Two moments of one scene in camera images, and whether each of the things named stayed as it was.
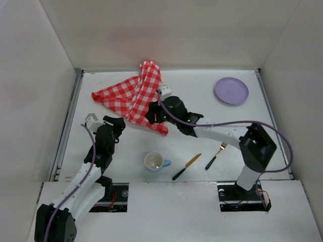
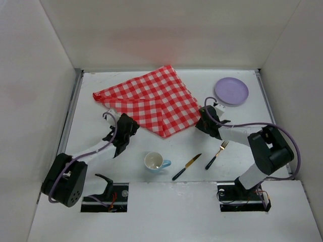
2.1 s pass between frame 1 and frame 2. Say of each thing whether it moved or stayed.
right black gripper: moved
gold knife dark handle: stayed
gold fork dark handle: stayed
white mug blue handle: stayed
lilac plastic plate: stayed
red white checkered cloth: moved
